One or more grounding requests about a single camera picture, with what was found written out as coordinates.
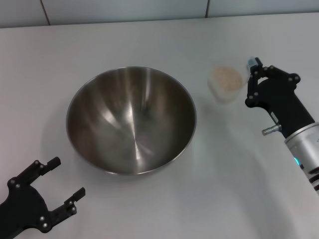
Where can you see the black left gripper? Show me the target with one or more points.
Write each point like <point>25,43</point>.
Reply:
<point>25,209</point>

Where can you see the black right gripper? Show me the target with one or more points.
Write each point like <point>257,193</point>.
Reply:
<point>284,104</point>

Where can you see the clear plastic measuring cup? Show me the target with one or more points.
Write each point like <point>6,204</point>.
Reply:
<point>223,96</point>

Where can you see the stainless steel mixing bowl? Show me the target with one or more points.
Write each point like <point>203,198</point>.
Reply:
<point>129,119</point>

